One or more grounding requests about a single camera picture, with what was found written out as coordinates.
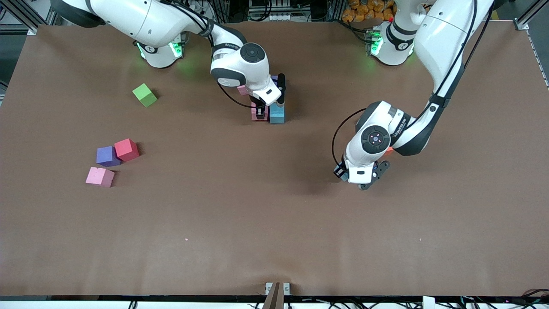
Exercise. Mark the metal corner bracket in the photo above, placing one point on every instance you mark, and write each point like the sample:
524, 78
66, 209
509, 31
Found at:
522, 25
32, 31

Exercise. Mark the bag of orange items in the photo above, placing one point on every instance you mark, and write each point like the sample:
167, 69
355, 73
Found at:
364, 10

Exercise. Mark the white metal bracket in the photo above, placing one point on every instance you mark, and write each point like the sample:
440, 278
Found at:
286, 287

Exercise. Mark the white electrical device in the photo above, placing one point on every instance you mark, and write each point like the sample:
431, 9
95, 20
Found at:
274, 17

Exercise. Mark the white power strip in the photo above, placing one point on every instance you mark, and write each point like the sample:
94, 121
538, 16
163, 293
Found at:
203, 10

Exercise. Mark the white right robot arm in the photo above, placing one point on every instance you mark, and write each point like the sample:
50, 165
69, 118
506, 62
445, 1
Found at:
240, 68

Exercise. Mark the aluminium table side rail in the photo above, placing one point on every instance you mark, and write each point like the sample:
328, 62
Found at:
539, 60

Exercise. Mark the pink foam block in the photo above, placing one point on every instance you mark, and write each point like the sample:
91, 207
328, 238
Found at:
100, 177
254, 115
242, 90

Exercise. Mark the green foam block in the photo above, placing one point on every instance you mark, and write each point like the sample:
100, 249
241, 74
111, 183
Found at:
145, 95

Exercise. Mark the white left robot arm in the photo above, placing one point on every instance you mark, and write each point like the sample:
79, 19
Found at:
437, 47

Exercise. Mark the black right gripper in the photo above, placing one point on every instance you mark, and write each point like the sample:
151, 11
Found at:
259, 107

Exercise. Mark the brown pole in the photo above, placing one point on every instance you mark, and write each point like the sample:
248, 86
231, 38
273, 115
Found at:
274, 298

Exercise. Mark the red foam block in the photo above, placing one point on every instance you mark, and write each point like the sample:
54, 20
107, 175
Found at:
127, 149

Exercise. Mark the aluminium frame profile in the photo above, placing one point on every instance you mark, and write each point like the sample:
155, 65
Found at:
533, 11

